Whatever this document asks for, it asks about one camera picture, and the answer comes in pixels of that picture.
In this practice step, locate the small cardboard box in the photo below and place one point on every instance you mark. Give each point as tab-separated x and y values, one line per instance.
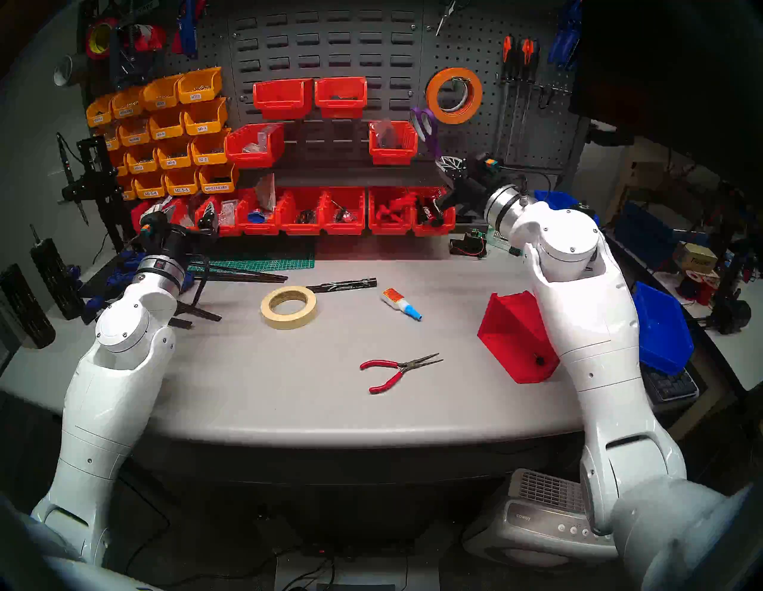
696	259

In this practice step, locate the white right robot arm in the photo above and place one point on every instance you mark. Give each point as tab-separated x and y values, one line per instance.
590	333

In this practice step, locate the black tape roll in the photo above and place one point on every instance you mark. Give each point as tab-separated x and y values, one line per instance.
467	106

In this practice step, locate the beige masking tape roll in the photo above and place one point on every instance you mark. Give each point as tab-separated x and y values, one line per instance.
268	313

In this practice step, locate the yellow plastic parts bin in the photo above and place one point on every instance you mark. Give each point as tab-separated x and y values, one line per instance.
142	159
205	116
127	189
167	124
111	138
149	186
219	177
134	131
161	92
182	182
128	102
100	113
199	83
120	162
174	154
210	148

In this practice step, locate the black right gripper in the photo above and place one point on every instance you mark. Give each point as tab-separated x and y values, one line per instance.
471	193

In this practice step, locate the glue bottle with blue cap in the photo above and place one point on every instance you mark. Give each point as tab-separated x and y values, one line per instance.
396	299

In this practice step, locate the red white tape roll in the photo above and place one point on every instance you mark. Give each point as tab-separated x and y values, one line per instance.
152	39

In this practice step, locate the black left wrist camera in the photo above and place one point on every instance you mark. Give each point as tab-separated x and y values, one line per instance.
154	225

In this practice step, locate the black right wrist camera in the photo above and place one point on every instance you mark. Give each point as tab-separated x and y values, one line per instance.
486	164

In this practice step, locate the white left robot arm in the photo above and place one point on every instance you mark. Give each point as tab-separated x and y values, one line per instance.
113	381

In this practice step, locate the black battery holder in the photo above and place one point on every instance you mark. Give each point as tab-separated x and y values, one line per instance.
468	245

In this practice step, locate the black computer monitor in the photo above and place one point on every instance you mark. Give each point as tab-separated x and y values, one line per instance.
656	59

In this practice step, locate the white Coway air purifier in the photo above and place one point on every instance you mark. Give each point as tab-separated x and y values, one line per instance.
536	524

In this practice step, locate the clear plastic hardware bag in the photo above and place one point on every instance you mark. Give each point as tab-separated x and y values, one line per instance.
229	211

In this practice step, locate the dark blue storage bin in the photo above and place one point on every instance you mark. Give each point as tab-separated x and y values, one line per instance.
641	238

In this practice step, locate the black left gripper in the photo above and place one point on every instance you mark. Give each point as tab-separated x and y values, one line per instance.
188	229

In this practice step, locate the grey pegboard back panel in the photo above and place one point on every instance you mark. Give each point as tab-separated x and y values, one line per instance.
325	53

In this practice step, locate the orange tape roll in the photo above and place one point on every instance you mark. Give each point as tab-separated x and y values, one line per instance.
432	95

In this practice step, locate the black marker pen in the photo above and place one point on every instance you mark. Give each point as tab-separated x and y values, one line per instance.
346	285

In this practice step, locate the black bar clamp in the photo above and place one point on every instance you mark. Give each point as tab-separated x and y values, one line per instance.
128	65

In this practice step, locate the green cutting mat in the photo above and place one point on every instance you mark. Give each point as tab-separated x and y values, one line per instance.
238	262

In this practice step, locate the small silver scissors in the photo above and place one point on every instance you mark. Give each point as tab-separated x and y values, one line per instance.
444	21

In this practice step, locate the Kimtech tissue box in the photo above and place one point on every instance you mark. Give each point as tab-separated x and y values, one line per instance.
498	238

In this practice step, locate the metal double peg hook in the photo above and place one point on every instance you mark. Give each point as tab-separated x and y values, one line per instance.
458	83

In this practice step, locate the red plastic storage bin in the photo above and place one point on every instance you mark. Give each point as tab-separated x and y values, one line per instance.
136	219
280	98
512	339
228	231
432	230
182	208
256	228
341	106
343	229
253	154
390	156
384	229
301	229

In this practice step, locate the grey duct tape roll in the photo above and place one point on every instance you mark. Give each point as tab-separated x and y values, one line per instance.
74	68

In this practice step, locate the white side table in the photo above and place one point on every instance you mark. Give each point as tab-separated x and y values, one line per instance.
742	357

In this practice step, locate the black metal fixture stand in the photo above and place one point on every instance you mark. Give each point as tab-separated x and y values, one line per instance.
98	184

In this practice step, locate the blue plastic storage bin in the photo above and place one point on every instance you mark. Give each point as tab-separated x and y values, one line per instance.
661	333
551	196

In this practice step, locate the small blue plastic part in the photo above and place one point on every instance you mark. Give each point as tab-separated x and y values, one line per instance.
256	217

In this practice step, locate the red yellow tape roll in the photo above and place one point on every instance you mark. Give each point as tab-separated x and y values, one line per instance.
95	30

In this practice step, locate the clear plastic parts bag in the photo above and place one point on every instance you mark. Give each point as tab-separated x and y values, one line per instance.
384	131
262	143

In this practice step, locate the pile of blue clamps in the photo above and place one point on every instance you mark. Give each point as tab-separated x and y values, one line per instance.
122	265

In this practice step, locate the black desktop device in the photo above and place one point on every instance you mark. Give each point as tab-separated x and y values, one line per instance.
730	313

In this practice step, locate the black tripod rods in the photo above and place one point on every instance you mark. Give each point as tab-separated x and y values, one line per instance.
250	274

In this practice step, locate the black computer keyboard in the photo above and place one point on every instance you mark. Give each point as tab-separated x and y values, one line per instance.
673	386

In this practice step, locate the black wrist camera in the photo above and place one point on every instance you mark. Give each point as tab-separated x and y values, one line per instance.
154	225
486	164

